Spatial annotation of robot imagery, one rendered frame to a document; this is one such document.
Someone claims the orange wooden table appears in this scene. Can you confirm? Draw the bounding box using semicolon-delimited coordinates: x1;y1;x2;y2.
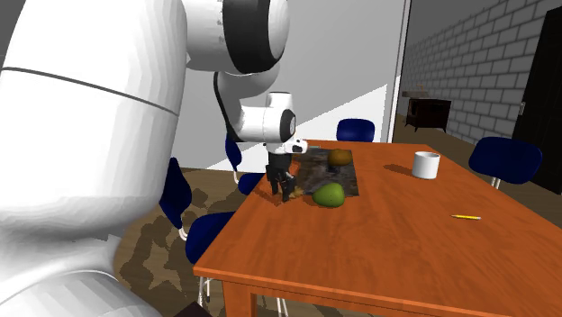
193;139;562;317

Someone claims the green pear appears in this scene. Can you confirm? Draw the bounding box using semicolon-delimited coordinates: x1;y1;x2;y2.
311;182;347;209

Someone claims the white mug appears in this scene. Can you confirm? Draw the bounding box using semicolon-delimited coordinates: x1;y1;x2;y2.
411;150;442;181

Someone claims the blue chair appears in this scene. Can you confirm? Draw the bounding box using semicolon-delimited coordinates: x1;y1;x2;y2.
467;135;544;190
158;156;239;308
224;132;267;197
335;117;376;144

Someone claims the dark mottled placemat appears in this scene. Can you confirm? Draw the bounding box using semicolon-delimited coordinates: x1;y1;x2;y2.
291;148;360;198

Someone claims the brown round fruit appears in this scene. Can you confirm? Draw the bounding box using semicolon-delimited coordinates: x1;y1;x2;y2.
327;148;354;168

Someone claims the black door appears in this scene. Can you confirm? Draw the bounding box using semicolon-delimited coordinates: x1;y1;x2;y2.
511;5;562;195

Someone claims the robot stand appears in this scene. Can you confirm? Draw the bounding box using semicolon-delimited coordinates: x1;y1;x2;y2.
173;300;212;317

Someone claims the dark wooden cabinet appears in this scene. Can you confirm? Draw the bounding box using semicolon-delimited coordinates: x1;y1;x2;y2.
401;89;453;134

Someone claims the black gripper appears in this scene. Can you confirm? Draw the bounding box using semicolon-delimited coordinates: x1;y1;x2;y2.
265;151;297;204

